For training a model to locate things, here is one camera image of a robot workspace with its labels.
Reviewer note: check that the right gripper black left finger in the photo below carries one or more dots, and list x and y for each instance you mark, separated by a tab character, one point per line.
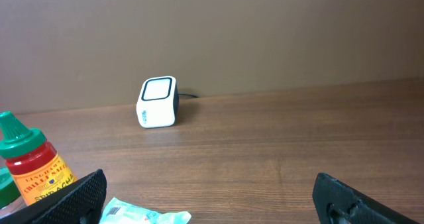
80	202

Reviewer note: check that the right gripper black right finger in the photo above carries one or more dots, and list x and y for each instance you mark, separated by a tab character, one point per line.
335	202

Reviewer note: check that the teal wet wipes pack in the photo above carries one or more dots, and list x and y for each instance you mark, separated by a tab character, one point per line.
120	212

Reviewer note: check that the red chilli sauce bottle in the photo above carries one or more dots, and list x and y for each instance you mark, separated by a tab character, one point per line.
35	165

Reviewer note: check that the green lid jar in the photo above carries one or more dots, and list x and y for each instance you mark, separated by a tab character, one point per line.
11	199

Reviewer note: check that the white barcode scanner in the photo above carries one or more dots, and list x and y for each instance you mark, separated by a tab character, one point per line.
158	102

